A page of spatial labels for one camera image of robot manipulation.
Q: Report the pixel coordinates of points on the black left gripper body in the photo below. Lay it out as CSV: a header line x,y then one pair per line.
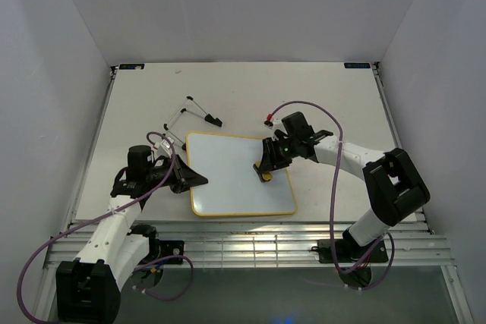
x,y
157,174

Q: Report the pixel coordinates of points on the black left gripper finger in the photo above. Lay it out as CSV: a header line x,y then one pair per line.
x,y
179,188
186,176

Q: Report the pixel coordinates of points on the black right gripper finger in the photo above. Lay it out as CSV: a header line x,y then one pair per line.
x,y
266,170
256,167

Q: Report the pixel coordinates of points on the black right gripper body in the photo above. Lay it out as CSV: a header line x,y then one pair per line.
x,y
281,151

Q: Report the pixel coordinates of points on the yellow whiteboard eraser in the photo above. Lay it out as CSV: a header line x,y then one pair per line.
x,y
265,177

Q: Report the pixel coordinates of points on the yellow framed whiteboard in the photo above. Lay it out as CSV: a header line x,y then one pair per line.
x,y
234,188

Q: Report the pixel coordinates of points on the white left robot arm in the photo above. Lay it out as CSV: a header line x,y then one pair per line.
x,y
88,288

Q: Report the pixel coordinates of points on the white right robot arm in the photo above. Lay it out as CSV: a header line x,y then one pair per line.
x,y
357,161

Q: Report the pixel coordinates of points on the right blue corner label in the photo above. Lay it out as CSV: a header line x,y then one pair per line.
x,y
357,65

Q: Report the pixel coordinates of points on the blue corner label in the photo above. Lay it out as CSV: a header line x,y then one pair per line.
x,y
357,65
131,66

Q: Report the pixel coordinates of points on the left blue corner label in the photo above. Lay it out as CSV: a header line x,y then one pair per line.
x,y
131,66

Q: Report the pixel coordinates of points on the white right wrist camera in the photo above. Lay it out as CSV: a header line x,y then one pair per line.
x,y
274,123

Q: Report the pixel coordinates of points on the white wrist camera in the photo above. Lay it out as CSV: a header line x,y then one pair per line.
x,y
274,123
162,148

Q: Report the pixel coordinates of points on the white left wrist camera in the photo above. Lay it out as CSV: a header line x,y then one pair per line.
x,y
162,148

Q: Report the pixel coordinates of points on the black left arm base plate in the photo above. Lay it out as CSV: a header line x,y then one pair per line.
x,y
157,248

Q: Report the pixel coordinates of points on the aluminium table front rail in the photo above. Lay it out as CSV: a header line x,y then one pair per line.
x,y
224,245

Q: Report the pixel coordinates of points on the aluminium table rail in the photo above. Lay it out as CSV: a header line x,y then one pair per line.
x,y
395,187
224,245
74,198

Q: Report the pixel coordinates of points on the black wire easel stand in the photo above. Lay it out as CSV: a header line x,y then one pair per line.
x,y
189,116

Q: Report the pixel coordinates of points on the aluminium table left rail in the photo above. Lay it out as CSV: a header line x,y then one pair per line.
x,y
74,198

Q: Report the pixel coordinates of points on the aluminium table right rail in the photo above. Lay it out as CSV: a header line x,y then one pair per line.
x,y
395,187

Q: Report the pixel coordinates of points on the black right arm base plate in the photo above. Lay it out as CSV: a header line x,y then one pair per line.
x,y
348,251

